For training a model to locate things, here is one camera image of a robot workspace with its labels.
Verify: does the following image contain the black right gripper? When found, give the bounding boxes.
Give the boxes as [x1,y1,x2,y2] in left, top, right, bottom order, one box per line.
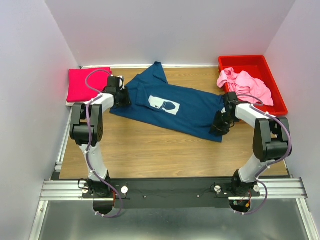
[209,110,237,137]

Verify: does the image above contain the navy blue printed t-shirt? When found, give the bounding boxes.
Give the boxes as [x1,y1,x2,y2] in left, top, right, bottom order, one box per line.
[110,62,224,143]

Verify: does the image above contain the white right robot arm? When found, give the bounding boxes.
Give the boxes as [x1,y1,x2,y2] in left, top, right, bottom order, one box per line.
[210,102,292,196]

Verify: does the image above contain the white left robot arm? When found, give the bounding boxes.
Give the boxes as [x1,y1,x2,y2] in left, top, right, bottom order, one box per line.
[69,87,131,198]

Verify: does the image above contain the folded magenta t-shirt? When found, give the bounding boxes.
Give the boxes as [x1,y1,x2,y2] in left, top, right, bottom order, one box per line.
[66,67,112,102]

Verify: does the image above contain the light pink t-shirt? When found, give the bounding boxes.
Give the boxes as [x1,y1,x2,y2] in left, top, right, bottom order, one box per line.
[217,67,274,107]

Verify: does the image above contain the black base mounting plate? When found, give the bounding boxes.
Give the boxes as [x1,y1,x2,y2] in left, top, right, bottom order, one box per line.
[79,177,260,213]

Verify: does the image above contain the red plastic bin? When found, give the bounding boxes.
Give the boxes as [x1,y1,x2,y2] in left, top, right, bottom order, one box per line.
[218,55,288,116]

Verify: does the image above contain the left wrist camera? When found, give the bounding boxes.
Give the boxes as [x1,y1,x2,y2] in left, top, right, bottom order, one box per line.
[104,76,124,92]

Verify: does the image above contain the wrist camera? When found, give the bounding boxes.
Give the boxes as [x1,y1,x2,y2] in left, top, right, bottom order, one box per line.
[104,76,124,92]
[222,91,240,111]

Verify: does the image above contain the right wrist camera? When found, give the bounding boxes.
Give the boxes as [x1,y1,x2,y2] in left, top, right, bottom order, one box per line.
[222,91,240,111]

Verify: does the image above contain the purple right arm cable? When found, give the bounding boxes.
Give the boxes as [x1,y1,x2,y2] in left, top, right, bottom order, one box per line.
[236,94,293,216]

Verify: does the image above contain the aluminium extrusion rail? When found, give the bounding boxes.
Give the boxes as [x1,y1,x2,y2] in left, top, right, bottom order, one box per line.
[40,178,308,201]

